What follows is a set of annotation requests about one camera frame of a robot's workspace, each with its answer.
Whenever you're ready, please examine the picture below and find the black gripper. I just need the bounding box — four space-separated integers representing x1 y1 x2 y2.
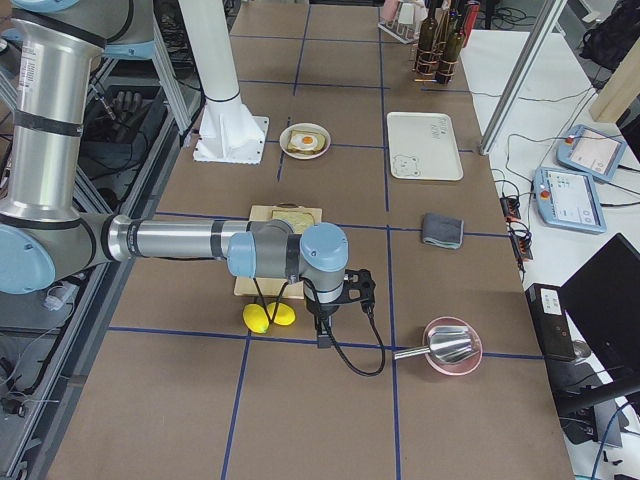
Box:
305 297 339 348

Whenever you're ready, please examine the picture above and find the bread slice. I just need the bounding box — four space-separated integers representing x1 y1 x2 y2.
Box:
286 130 326 155
271 209 315 234

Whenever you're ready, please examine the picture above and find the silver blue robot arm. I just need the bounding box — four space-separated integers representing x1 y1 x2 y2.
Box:
1 1 348 348

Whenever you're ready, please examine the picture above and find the cream bear tray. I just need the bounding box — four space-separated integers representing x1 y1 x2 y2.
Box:
386 112 464 181

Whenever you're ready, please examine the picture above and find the yellow lemon near board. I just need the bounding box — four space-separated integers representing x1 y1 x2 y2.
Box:
267 302 296 326

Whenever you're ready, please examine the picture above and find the wooden cutting board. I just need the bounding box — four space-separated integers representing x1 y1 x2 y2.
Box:
234 204 322 299

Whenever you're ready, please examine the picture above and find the yellow lemon outer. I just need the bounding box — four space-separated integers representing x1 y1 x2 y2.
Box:
242 303 270 334

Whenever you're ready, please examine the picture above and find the metal scoop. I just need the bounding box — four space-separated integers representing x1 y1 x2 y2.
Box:
394 325 479 365

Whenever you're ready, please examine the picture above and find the grey folded cloth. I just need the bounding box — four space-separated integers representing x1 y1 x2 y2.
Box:
421 212 464 249

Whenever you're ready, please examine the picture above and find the pink bowl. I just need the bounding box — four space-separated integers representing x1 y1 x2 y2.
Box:
422 317 483 376

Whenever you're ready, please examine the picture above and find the bread slice under egg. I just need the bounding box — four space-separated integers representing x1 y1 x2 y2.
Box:
286 130 326 155

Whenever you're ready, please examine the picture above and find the fried egg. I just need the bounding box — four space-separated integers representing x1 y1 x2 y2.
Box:
290 133 319 151

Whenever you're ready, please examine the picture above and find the white round plate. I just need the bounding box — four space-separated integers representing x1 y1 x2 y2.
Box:
279 123 331 160

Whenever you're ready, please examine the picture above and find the orange black usb hub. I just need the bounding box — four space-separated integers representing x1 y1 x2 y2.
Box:
499 195 533 266

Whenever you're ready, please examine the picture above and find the black computer box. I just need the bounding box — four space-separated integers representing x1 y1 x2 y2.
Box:
525 283 576 362

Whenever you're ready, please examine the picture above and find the blue teach pendant near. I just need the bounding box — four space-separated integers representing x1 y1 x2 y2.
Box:
533 167 607 234

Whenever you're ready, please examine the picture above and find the blue teach pendant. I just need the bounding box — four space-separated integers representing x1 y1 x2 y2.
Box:
556 124 627 183
533 167 607 234

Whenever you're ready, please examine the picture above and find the black monitor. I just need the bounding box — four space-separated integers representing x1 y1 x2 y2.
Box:
556 233 639 415

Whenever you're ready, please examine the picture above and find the dark wine bottle left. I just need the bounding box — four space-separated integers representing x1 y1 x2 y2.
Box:
415 0 442 76

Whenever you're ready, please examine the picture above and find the dark wine bottle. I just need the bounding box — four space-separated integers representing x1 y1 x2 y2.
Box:
435 13 466 84
415 0 442 76

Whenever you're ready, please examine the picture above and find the dark wine bottle right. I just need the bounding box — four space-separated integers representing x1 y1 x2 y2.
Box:
435 13 466 84

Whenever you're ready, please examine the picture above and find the blue teach pendant far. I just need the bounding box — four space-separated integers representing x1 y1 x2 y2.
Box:
556 124 627 183

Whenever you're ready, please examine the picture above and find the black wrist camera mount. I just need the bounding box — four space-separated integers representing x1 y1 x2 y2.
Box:
341 269 376 315

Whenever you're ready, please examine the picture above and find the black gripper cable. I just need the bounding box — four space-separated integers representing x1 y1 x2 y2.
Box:
252 277 387 377

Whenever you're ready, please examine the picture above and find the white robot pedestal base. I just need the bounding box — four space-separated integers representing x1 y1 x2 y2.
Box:
179 0 269 165

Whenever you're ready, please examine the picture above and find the copper wire bottle rack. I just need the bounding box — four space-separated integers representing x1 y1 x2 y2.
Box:
413 42 461 84

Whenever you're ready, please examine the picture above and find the white wire cup rack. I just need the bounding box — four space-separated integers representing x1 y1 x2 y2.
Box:
378 0 428 44

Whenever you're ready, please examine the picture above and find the aluminium frame post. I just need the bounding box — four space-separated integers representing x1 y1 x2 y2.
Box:
479 0 567 155

